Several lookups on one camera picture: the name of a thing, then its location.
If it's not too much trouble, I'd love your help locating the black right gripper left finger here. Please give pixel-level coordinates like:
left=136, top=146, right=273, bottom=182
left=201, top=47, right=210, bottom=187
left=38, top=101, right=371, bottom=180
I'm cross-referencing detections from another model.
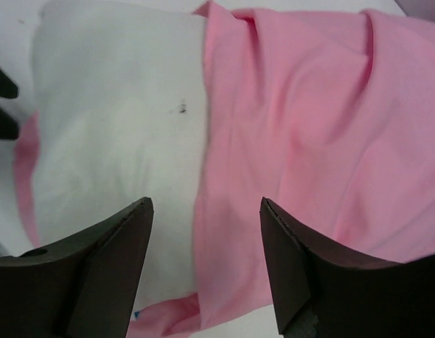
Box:
left=0, top=198, right=154, bottom=337

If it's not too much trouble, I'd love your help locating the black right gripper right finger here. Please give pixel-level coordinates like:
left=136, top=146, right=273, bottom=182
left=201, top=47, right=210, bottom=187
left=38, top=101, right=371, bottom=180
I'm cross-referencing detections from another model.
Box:
left=260, top=199, right=435, bottom=337

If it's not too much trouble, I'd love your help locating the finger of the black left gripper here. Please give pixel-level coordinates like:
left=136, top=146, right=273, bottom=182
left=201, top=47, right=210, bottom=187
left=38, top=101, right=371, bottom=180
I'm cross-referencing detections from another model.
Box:
left=0, top=107, right=20, bottom=140
left=0, top=69, right=19, bottom=99

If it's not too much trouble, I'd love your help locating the white pillow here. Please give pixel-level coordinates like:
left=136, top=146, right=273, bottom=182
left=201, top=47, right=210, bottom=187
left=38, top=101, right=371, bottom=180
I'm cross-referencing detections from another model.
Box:
left=32, top=1, right=208, bottom=312

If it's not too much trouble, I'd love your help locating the pink fabric pillowcase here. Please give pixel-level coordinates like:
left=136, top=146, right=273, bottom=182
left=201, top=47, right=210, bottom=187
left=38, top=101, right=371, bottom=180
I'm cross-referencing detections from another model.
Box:
left=15, top=1, right=435, bottom=337

